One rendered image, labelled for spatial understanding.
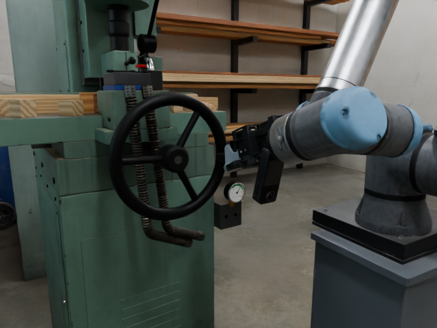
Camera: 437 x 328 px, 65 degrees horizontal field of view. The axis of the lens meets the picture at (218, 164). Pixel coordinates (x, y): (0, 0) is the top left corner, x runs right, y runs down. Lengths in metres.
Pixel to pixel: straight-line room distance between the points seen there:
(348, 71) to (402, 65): 3.56
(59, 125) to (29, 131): 0.06
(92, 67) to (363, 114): 0.85
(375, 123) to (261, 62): 3.64
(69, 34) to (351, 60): 0.86
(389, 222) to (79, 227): 0.78
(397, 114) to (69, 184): 0.72
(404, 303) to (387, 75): 3.61
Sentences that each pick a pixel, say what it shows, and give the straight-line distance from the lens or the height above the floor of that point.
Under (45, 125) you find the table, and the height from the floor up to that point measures 0.88.
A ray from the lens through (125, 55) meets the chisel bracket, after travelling 1.05.
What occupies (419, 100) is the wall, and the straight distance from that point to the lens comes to 4.17.
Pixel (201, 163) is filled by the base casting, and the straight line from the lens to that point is 1.03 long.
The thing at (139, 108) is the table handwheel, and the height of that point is 0.92.
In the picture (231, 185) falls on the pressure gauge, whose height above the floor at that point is 0.69.
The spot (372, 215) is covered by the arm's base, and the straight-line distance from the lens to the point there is 1.00.
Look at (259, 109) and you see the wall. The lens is 4.14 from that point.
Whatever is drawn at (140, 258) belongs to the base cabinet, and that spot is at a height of 0.50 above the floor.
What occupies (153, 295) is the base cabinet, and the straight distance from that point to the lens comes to 1.10.
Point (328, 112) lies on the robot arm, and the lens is 0.52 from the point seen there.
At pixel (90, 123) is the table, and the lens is 0.90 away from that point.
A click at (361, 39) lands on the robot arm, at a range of 0.77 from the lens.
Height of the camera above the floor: 0.95
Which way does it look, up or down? 12 degrees down
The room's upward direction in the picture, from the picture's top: straight up
